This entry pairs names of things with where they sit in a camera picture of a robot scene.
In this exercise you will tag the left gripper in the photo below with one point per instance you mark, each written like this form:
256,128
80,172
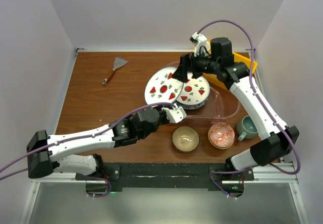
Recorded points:
166,119

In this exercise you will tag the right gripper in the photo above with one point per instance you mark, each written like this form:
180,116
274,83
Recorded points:
180,73

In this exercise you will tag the teal rim lettered plate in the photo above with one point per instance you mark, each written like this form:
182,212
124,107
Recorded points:
205,100

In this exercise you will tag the cream black bowl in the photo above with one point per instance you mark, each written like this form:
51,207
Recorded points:
185,139

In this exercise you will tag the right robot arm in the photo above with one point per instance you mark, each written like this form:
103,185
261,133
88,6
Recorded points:
277,139

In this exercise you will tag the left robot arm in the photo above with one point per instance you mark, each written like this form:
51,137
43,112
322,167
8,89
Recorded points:
47,154

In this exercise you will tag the clear plastic bin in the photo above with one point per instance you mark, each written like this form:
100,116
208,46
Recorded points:
220,106

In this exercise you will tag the red patterned bowl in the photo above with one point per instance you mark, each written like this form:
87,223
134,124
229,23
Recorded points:
221,135

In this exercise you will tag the yellow plastic tray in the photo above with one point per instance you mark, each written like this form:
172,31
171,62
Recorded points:
233,68

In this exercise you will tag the teal ceramic mug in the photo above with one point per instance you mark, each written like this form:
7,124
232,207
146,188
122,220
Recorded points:
246,129

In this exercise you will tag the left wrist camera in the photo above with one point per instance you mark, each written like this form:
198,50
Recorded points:
175,115

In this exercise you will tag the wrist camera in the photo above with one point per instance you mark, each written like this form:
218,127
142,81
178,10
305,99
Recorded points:
175,115
201,44

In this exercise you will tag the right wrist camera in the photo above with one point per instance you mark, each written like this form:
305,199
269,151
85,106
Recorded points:
201,44

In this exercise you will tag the metal scraper wooden handle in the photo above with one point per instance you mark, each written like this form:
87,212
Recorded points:
118,63

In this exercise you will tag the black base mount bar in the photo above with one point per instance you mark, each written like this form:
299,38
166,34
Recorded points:
173,175

